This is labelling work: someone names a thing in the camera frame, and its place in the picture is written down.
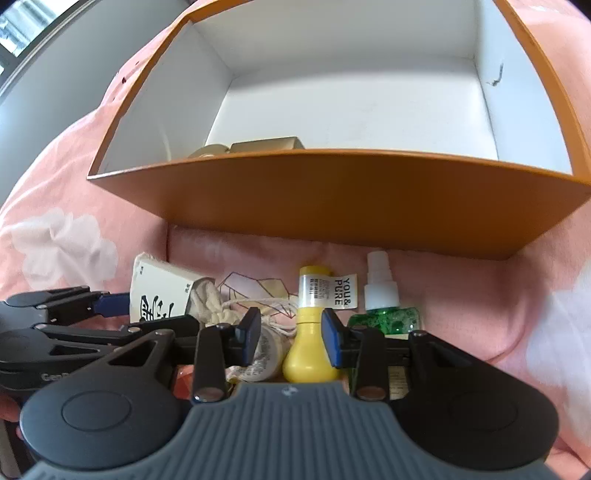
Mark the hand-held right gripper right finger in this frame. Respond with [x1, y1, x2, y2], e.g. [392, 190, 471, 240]
[322, 308, 490, 401]

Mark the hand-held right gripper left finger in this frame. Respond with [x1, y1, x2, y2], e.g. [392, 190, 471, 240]
[99, 307, 262, 403]

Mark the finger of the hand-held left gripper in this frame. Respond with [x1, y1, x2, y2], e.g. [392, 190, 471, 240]
[32, 316, 200, 360]
[28, 286, 132, 325]

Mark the yellow bottle with white label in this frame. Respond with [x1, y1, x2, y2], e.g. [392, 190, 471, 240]
[283, 265, 358, 384]

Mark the white box with black calligraphy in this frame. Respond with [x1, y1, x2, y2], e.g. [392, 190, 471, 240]
[130, 252, 215, 326]

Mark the white drawstring pouch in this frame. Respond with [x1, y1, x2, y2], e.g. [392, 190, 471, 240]
[187, 277, 298, 337]

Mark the green spray bottle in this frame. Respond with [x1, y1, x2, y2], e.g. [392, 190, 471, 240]
[346, 250, 423, 400]

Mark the orange cardboard box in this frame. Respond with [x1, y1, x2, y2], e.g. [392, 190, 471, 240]
[87, 0, 591, 261]

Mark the person's left hand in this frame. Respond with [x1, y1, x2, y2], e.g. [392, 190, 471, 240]
[0, 397, 25, 444]

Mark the pink printed blanket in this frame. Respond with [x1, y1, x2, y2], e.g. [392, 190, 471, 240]
[0, 0, 591, 480]

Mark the beige tape roll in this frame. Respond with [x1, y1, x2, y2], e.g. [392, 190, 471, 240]
[187, 144, 230, 160]

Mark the gold small box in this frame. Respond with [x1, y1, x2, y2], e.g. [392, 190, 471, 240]
[229, 136, 306, 155]

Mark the window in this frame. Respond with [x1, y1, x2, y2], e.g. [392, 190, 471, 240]
[0, 0, 93, 72]

